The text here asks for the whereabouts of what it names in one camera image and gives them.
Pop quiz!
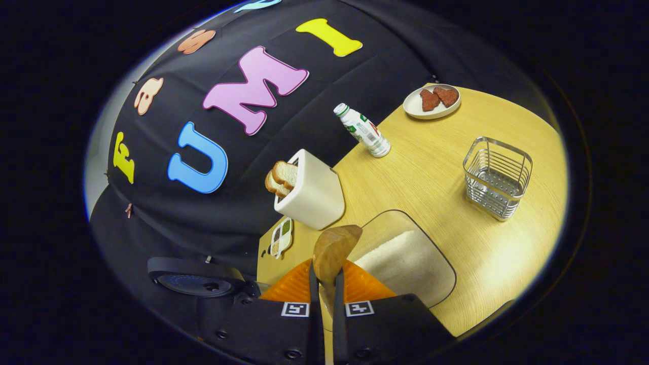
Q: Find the wooden spoon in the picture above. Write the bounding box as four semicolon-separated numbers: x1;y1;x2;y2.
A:
312;225;364;330

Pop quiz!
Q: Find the white round plate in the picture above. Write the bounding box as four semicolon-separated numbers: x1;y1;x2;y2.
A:
403;84;462;120

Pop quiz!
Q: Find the white drink bottle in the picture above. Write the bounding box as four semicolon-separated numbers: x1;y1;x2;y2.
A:
333;103;391;158

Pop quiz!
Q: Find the toast bread slice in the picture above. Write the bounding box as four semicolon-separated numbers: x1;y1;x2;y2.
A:
271;160;299;191
264;170;291;198

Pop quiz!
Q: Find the metal wire chopstick holder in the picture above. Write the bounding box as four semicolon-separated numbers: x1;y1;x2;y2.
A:
462;136;533;222

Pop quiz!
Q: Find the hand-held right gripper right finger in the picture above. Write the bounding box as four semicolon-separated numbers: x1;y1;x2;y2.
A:
332;261;457;365

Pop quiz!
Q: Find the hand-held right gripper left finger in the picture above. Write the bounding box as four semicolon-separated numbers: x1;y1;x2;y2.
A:
200;260;325;365

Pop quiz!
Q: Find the white toaster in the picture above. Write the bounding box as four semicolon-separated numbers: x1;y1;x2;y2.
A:
274;149;346;231

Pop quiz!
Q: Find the red meat piece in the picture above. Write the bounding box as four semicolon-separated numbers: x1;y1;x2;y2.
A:
420;89;442;112
432;87;459;107

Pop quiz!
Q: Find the dark grey rice cooker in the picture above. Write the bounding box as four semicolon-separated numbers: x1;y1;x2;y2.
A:
147;256;262;300

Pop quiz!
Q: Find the clear plastic rice container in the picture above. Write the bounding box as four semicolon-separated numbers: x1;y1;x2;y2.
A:
335;209;457;310

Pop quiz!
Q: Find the black backdrop cloth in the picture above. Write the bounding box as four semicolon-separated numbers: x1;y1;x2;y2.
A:
89;0;553;305

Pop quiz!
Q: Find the divided white seasoning dish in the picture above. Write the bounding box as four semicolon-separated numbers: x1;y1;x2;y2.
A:
269;217;294;259

